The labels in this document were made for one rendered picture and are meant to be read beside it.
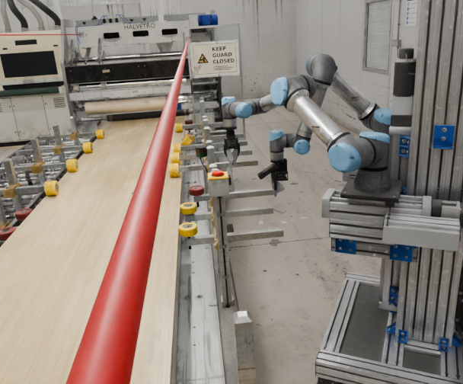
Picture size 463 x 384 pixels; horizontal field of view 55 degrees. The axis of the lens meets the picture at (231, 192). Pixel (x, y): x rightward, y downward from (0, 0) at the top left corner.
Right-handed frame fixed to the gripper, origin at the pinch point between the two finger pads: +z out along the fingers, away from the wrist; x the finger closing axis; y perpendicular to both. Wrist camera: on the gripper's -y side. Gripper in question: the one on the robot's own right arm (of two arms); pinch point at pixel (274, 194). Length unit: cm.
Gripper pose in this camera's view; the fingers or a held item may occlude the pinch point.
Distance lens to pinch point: 245.2
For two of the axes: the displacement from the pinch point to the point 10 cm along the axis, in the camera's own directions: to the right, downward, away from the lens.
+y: 9.9, -0.9, 0.6
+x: -0.9, -3.3, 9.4
